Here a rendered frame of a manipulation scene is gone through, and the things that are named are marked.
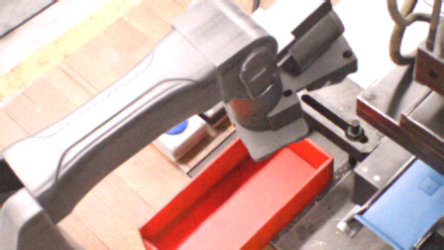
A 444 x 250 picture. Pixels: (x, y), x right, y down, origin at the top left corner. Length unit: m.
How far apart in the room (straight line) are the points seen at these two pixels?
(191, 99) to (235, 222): 0.46
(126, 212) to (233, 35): 0.52
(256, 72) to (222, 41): 0.04
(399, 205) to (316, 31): 0.34
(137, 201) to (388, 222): 0.36
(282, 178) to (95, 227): 0.27
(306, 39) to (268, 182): 0.42
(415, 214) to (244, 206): 0.24
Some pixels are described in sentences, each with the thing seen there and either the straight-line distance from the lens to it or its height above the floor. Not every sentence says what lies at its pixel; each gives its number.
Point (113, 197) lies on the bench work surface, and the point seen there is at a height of 0.90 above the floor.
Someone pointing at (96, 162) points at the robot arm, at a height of 1.35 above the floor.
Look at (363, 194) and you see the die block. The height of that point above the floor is 0.94.
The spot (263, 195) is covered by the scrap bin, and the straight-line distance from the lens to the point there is 1.16.
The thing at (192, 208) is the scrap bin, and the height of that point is 0.90.
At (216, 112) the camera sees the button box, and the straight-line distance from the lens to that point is 1.21.
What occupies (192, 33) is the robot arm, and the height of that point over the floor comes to 1.38.
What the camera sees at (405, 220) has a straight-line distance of 1.05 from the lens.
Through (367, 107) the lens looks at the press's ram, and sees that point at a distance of 0.96.
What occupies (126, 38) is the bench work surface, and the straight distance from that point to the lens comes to 1.36.
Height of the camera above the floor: 1.92
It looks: 56 degrees down
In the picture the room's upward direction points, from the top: 9 degrees counter-clockwise
